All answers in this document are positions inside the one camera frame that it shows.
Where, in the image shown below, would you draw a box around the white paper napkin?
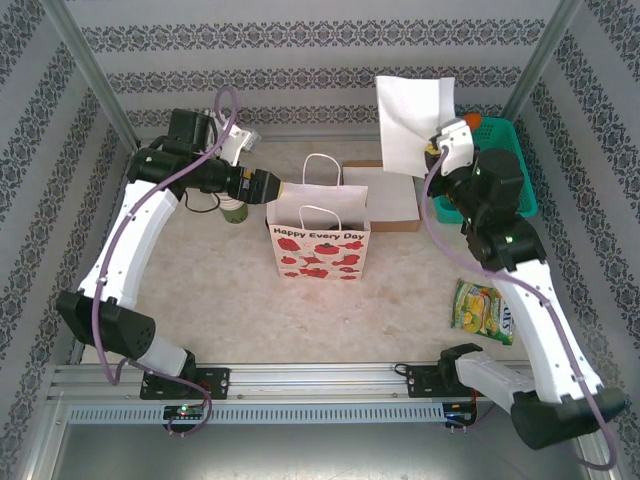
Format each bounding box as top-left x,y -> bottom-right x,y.
374,74 -> 457,180

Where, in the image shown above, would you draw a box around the white red printed paper bag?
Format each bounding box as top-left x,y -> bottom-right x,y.
265,153 -> 372,282

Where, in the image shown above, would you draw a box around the stacked paper cups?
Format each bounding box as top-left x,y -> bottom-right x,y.
215,192 -> 250,225

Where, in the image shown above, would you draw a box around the teal plastic basket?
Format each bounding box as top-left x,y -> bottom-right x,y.
432,117 -> 539,226

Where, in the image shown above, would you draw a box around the white napkin stack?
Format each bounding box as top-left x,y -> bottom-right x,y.
343,164 -> 419,224

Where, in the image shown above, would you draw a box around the yellow green candy bag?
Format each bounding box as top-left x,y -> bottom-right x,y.
450,278 -> 516,346

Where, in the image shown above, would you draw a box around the small circuit board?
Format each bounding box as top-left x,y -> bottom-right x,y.
163,403 -> 207,420
443,399 -> 479,427

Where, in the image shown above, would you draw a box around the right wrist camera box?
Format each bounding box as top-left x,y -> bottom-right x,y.
430,118 -> 476,177

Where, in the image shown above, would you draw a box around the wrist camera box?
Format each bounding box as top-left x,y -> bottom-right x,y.
430,118 -> 476,177
219,123 -> 262,167

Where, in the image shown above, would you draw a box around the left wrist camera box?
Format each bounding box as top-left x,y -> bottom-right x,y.
219,123 -> 262,167

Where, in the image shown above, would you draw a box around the aluminium table edge rail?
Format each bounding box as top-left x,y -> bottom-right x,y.
97,142 -> 141,281

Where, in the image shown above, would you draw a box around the aluminium frame post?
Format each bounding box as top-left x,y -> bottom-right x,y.
501,0 -> 586,121
39,0 -> 142,151

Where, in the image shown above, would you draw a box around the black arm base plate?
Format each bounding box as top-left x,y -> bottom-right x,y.
139,367 -> 232,401
403,363 -> 481,400

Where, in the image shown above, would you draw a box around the slotted metal cable duct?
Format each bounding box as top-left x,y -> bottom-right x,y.
67,403 -> 446,426

